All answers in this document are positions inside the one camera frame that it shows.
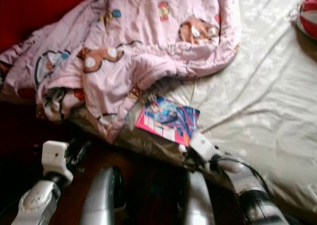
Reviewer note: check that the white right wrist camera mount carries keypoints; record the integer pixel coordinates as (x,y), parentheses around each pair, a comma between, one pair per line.
(203,145)

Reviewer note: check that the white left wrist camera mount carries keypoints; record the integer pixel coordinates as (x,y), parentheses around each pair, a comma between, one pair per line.
(54,158)

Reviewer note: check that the pink cartoon print quilt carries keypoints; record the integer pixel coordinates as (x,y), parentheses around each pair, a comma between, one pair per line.
(138,36)

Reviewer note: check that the red white blue bolster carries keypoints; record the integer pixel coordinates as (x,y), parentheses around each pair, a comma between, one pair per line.
(308,14)

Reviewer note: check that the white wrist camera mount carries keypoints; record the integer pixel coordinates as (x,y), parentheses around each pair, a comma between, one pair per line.
(54,158)
(203,145)

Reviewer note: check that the large red cushion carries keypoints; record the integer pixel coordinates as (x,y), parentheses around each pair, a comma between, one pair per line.
(39,12)

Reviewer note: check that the silver left robot leg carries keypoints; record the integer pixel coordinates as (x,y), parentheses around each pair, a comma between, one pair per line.
(99,200)

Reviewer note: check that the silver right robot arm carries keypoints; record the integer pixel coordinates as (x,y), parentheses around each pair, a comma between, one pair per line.
(252,190)

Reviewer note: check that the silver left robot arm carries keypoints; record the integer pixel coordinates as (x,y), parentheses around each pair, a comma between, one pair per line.
(37,205)

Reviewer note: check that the silver right robot leg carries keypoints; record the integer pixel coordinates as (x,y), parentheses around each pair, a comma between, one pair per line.
(198,205)

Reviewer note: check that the colourful comic book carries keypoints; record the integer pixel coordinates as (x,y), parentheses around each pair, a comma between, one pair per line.
(166,117)

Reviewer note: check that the silver robot leg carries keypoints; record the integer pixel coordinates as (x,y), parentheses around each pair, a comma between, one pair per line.
(99,200)
(198,205)

